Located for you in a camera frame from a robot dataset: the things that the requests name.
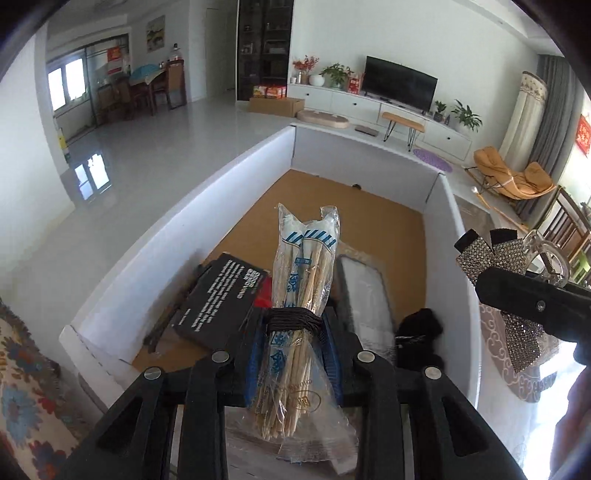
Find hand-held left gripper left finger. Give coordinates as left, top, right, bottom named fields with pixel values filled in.
left=55, top=309, right=273, bottom=480

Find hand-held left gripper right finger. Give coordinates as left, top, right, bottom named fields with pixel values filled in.
left=318, top=307, right=528, bottom=480

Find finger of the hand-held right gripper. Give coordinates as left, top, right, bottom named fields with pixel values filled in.
left=475, top=267, right=591, bottom=345

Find rhinestone bow hair clip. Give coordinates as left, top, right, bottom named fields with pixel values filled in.
left=454, top=228, right=546, bottom=374

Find brown braided hair tie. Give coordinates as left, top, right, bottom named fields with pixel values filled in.
left=263, top=308, right=327, bottom=332

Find red foil packet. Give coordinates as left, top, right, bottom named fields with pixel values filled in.
left=253, top=281, right=272, bottom=311

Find phone case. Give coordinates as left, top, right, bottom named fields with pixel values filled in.
left=332, top=251, right=398, bottom=352

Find black printed carton box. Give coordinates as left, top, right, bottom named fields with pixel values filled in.
left=172, top=252, right=271, bottom=352

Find black scrunchie chain trim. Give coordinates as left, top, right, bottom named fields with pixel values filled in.
left=392, top=308, right=447, bottom=373

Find chopsticks bundle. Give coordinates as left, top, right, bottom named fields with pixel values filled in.
left=242, top=202, right=361, bottom=465

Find large white cardboard box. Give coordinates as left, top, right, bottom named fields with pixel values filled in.
left=58, top=124, right=484, bottom=418

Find person's right hand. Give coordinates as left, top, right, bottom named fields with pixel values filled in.
left=553, top=369, right=591, bottom=480

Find dark wooden chair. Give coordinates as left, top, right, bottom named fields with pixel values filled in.
left=534, top=186, right=591, bottom=278

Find orange rocking lounge chair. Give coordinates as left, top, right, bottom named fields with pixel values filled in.
left=464, top=146, right=557, bottom=202

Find purple round mat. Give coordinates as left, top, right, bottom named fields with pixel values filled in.
left=412, top=147, right=449, bottom=174

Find white sheer curtain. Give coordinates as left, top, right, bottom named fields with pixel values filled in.
left=498, top=71, right=548, bottom=160

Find grey curtain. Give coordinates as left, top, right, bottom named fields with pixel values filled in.
left=516, top=54, right=585, bottom=219

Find large leafy potted plant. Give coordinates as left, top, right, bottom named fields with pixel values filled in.
left=450, top=99, right=484, bottom=135

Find wooden stool metal legs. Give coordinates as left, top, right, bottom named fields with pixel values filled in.
left=382, top=111, right=427, bottom=151

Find floral patterned rug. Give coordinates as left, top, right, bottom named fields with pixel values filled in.
left=0, top=296, right=89, bottom=480

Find beige oval cushion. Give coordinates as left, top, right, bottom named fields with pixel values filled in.
left=296, top=109, right=351, bottom=130

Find black flat television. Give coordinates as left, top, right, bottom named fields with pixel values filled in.
left=363, top=56, right=439, bottom=112

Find brown cardboard carton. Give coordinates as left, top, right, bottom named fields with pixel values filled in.
left=249, top=96, right=306, bottom=116

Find white television cabinet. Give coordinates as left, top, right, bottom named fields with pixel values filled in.
left=286, top=82, right=474, bottom=162

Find bushy green potted plant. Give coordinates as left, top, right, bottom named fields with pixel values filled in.
left=319, top=63, right=354, bottom=90

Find wooden dining chair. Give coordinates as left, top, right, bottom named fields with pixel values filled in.
left=152, top=59, right=186, bottom=110

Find red flower arrangement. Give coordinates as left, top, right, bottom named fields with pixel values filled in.
left=292, top=56, right=321, bottom=85

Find dining table blue cloth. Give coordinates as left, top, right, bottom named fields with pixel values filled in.
left=128, top=63, right=163, bottom=117

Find dark glass display cabinet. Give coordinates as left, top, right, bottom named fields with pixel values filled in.
left=236, top=0, right=295, bottom=102

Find red wall hanging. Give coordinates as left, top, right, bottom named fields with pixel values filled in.
left=577, top=114, right=591, bottom=156

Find framed wall painting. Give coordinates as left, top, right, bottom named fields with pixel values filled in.
left=146, top=15, right=166, bottom=51

